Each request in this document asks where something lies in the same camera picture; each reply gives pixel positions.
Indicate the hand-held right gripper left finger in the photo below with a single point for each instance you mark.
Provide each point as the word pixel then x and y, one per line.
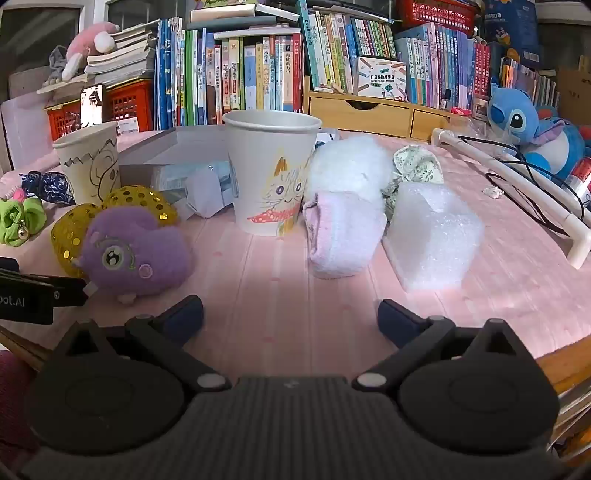
pixel 184 314

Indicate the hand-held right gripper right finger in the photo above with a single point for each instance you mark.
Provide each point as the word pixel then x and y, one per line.
pixel 397 319

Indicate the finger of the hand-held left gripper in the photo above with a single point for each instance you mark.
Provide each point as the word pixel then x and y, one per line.
pixel 69 291

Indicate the gold sequin pouch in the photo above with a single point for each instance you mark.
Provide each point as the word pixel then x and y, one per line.
pixel 69 235

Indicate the green cloth scrunchie with bell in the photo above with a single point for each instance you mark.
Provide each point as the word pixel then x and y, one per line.
pixel 18 217

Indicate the pink fuzzy sock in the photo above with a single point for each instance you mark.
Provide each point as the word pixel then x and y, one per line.
pixel 341 235

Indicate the white fluffy plush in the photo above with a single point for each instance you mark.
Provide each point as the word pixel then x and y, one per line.
pixel 346 166

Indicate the grey cardboard box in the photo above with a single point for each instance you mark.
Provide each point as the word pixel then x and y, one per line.
pixel 157 152

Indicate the purple plush toy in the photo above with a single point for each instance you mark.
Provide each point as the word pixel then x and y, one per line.
pixel 138 249

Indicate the white foam block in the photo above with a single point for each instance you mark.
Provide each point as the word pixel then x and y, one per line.
pixel 429 235

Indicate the pink tablecloth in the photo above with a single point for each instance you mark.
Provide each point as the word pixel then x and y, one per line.
pixel 277 277

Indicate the paper cup with line drawing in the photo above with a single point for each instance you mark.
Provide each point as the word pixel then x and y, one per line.
pixel 85 161

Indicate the crumpled white paper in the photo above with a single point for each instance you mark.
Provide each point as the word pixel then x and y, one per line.
pixel 494 191

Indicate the white storage bin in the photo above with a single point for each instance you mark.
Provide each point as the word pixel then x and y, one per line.
pixel 23 134

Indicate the paper cup with cat drawing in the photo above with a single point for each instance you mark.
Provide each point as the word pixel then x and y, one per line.
pixel 272 152

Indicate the smartphone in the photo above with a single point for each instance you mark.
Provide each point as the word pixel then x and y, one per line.
pixel 92 106

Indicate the wooden desk organizer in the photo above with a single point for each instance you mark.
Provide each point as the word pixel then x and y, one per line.
pixel 360 115

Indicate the pink flower ornament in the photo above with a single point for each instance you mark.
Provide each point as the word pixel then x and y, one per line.
pixel 460 110

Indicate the grey stuffed toy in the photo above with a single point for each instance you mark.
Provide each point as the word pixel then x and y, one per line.
pixel 57 62

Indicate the red can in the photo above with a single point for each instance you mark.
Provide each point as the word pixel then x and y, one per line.
pixel 582 180

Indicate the blue alien plush toy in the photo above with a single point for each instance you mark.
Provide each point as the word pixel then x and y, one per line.
pixel 512 115

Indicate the stack of worn books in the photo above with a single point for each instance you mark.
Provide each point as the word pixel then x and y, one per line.
pixel 120 60

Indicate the label printer carton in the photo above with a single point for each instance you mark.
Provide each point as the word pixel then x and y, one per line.
pixel 378 78

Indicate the pink plush rabbit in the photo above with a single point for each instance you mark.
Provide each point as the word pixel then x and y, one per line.
pixel 92 39

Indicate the row of slim paperback books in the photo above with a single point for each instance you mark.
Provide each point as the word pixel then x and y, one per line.
pixel 429 64

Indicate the row of colourful thin booklets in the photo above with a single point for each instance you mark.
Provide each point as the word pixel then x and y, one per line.
pixel 526 83

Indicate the brown cardboard carton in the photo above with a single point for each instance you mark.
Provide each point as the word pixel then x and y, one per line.
pixel 575 94

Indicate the pile of flat lying books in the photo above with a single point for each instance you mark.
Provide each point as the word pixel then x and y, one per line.
pixel 249 27

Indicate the red mesh basket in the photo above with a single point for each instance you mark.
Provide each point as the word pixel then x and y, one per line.
pixel 438 16

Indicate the blue printed carton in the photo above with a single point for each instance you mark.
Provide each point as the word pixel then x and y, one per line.
pixel 512 27

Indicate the white pipe frame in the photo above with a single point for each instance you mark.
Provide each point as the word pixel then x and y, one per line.
pixel 508 177

